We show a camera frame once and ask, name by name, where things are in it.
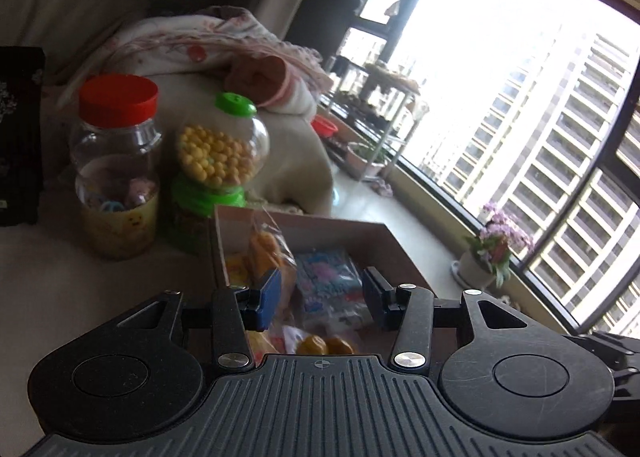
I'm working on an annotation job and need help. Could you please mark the pink cardboard gift box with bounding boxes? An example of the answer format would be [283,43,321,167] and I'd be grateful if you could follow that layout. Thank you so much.
[208,204,435,357]

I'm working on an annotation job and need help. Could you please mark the black plum snack box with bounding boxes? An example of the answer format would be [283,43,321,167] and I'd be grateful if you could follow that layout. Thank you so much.
[0,46,46,226]

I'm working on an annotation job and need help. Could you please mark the green gumball candy dispenser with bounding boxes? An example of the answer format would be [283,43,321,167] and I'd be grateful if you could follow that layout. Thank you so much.
[171,92,270,218]

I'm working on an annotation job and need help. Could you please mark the floral pink blanket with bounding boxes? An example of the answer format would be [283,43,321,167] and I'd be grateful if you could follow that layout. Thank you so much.
[56,6,332,115]

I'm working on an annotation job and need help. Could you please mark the red lid clear plastic jar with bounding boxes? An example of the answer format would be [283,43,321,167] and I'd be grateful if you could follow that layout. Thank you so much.
[70,74,163,259]

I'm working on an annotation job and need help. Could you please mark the potted pink flower plant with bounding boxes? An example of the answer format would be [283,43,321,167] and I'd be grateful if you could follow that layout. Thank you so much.
[451,202,533,290]

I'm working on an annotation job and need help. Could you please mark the red white snack bag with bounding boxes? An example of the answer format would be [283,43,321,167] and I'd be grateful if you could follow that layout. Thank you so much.
[245,325,307,362]

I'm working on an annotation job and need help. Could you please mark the blue cartoon snack pack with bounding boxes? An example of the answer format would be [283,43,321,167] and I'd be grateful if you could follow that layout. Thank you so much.
[294,249,373,333]

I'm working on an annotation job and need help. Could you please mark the red plastic basin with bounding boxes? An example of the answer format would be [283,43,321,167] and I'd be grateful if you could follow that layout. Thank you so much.
[311,115,338,139]

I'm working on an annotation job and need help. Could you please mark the metal plant shelf rack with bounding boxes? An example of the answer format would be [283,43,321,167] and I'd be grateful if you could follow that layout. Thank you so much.
[319,54,426,183]

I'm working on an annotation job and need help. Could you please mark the orange snack bag in box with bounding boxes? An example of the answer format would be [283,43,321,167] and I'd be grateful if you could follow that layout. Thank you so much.
[224,209,297,330]

